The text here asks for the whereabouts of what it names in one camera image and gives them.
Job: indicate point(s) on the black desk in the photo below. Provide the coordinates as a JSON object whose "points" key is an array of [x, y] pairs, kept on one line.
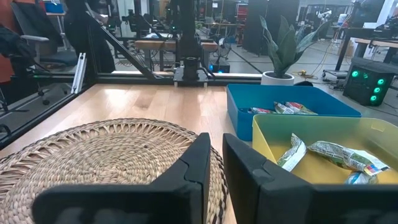
{"points": [[373, 40]]}

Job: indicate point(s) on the dark cabinet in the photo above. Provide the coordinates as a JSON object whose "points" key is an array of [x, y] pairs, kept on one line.
{"points": [[267, 18]]}

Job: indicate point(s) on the black office chair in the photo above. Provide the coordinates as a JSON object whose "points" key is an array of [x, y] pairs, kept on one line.
{"points": [[46, 46]]}

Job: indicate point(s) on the person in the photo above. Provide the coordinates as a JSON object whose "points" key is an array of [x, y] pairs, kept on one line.
{"points": [[87, 37]]}

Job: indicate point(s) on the white plant pot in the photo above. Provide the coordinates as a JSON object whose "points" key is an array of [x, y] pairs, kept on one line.
{"points": [[276, 80]]}

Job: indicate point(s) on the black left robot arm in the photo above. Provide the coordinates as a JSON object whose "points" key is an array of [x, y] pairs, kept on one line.
{"points": [[189, 37]]}

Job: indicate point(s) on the granola bar red green wrapper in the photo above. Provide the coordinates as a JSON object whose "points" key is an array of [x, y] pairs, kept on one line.
{"points": [[303, 108]]}

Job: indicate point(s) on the yellow plastic bin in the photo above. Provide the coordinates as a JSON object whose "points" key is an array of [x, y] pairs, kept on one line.
{"points": [[335, 127]]}

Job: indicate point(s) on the black computer green lights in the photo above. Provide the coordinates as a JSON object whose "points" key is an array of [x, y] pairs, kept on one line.
{"points": [[368, 81]]}

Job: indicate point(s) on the blue crate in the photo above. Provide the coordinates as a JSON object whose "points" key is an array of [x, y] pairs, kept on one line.
{"points": [[54, 7]]}

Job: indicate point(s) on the chocolate chip granola bar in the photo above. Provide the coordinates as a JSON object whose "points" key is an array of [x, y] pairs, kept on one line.
{"points": [[345, 157]]}

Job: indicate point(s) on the granola bar orange white wrapper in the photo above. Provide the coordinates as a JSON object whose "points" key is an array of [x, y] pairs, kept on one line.
{"points": [[281, 108]]}

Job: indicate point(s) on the black aluminium rig frame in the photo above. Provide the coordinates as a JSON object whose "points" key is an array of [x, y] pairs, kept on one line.
{"points": [[124, 76]]}

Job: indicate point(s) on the green snake plant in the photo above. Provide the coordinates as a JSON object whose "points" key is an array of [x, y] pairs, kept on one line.
{"points": [[284, 49]]}

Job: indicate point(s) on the round woven straw placemat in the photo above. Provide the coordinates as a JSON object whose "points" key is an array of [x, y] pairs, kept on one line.
{"points": [[93, 155]]}

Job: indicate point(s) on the wooden workbench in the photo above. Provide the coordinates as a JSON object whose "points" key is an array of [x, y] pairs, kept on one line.
{"points": [[161, 45]]}

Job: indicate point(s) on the blue plastic bin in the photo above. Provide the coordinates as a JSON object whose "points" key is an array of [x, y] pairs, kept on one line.
{"points": [[242, 105]]}

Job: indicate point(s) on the silver aluminium bracket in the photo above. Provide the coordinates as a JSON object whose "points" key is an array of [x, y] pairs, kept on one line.
{"points": [[79, 71]]}

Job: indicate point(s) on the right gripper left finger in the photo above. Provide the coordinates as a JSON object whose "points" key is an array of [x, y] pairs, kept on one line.
{"points": [[174, 202]]}

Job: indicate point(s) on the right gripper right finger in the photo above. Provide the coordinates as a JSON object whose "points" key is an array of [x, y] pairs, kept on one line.
{"points": [[280, 202]]}

